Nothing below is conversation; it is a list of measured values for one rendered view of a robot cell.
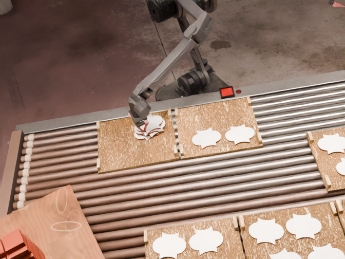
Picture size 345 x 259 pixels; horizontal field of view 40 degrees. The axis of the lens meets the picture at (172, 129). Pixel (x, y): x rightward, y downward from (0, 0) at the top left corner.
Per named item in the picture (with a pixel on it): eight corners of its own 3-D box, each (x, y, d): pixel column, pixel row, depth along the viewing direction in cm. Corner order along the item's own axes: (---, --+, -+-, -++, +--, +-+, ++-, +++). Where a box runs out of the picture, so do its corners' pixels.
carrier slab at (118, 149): (98, 125, 260) (97, 123, 259) (171, 111, 259) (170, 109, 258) (98, 174, 236) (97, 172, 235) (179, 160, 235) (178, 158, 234)
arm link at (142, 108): (149, 90, 237) (139, 83, 230) (161, 102, 230) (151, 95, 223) (134, 108, 238) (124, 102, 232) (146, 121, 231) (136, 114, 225)
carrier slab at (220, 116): (174, 111, 258) (174, 109, 257) (249, 99, 256) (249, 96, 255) (181, 160, 234) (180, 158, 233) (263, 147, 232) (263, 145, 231)
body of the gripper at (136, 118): (136, 125, 236) (133, 114, 231) (128, 113, 243) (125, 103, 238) (148, 119, 238) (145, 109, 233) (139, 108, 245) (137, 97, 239)
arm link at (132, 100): (135, 92, 234) (125, 97, 232) (142, 99, 229) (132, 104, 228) (137, 102, 239) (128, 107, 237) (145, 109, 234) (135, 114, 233)
